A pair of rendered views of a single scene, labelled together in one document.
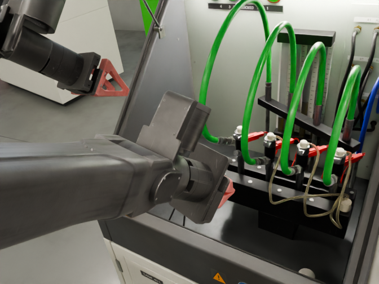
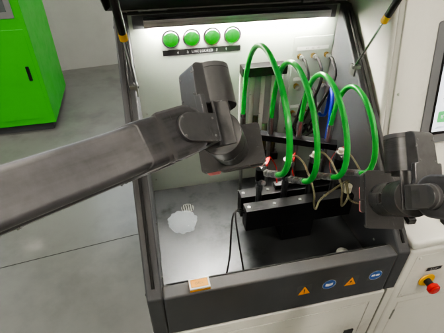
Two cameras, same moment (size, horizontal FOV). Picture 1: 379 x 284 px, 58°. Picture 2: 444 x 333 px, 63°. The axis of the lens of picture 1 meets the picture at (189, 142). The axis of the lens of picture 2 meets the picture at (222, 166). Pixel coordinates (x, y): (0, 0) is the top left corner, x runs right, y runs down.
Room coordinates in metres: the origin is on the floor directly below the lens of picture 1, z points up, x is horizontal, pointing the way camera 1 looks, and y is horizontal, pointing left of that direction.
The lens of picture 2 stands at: (0.26, 0.53, 1.71)
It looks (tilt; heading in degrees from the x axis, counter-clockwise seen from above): 37 degrees down; 312
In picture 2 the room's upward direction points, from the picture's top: straight up
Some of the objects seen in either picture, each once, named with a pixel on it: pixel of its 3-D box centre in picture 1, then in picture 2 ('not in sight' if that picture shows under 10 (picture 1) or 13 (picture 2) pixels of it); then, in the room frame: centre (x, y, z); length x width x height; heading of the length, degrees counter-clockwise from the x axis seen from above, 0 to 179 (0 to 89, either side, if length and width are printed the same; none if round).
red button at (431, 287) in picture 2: not in sight; (430, 285); (0.23, -0.34, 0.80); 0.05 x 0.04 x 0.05; 55
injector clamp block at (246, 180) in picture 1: (282, 202); (293, 209); (0.65, -0.23, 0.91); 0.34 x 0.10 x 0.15; 55
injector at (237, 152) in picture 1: (239, 165); (259, 193); (0.71, -0.13, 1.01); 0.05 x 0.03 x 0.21; 145
